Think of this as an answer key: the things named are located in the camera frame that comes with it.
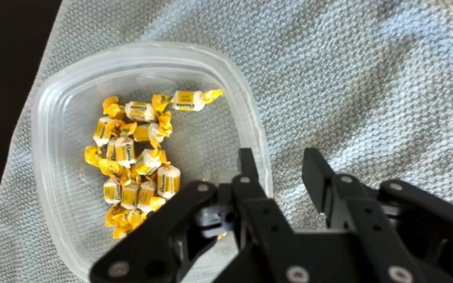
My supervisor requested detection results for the clear plastic lunch box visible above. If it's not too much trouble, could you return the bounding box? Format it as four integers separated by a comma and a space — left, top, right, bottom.
30, 40, 276, 283

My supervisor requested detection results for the yellow wrapped candy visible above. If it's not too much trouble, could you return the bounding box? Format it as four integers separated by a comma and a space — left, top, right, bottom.
123, 98, 158, 124
170, 86, 227, 113
134, 147, 169, 177
104, 205, 148, 240
114, 136, 139, 168
120, 180, 142, 210
151, 92, 175, 131
103, 177, 125, 205
156, 163, 183, 201
137, 179, 167, 213
92, 114, 117, 147
82, 144, 106, 168
133, 122, 166, 149
101, 94, 126, 119

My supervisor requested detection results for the blue towel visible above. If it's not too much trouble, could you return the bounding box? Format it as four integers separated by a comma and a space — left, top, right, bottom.
0, 0, 453, 283

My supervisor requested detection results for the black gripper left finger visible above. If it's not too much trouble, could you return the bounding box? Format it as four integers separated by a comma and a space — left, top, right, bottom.
90, 146, 318, 283

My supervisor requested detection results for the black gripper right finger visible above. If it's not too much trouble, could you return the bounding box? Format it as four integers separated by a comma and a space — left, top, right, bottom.
301, 146, 453, 283

